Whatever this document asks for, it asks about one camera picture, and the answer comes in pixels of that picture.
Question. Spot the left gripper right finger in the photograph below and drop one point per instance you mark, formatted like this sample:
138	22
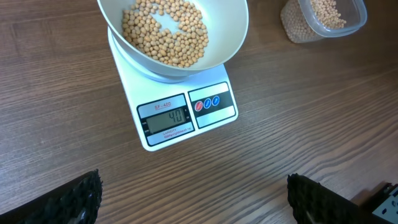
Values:
313	203

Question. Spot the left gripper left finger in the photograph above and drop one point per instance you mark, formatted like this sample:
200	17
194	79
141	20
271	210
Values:
78	201

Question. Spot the white digital kitchen scale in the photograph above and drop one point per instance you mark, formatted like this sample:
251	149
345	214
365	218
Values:
167	110

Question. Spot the white bowl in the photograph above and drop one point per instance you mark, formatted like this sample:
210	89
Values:
226	21

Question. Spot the soybeans in white bowl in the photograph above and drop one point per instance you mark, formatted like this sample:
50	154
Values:
182	48

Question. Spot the pile of soybeans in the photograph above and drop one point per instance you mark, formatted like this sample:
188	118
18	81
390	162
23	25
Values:
297	27

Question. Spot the clear plastic container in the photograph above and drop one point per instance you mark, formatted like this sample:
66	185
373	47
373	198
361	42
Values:
352	11

